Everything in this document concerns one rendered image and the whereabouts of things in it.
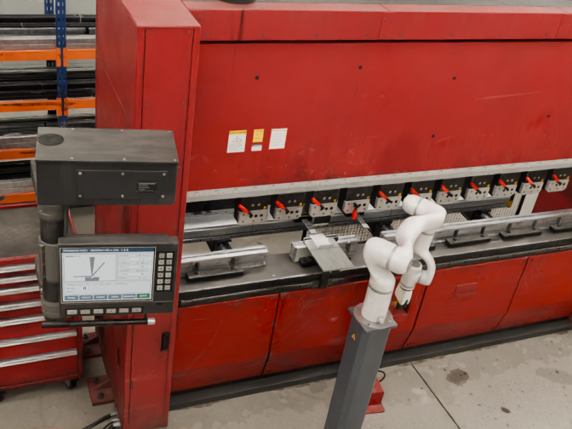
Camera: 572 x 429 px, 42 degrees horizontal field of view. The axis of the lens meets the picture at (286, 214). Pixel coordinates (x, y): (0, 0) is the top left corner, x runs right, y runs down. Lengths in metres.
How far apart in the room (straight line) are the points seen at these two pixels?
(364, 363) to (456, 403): 1.23
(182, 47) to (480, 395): 3.00
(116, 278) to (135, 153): 0.53
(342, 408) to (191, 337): 0.87
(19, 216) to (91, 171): 1.46
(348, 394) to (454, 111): 1.57
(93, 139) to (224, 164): 0.91
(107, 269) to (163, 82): 0.77
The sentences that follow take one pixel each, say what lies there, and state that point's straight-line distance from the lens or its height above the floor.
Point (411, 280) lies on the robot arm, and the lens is 4.03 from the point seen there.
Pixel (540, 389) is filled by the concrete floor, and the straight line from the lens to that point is 5.22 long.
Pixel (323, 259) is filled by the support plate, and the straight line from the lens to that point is 3.98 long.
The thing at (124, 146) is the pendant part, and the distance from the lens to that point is 2.82.
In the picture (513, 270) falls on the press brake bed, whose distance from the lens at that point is 4.94.
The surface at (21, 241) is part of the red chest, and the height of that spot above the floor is 0.98.
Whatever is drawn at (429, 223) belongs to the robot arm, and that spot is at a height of 1.43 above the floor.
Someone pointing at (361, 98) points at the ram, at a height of 1.86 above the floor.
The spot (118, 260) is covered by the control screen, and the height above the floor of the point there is 1.52.
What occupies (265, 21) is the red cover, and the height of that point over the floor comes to 2.25.
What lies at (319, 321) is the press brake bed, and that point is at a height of 0.51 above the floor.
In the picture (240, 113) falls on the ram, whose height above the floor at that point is 1.80.
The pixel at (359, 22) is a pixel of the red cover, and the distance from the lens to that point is 3.52.
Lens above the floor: 3.31
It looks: 33 degrees down
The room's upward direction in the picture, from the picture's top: 10 degrees clockwise
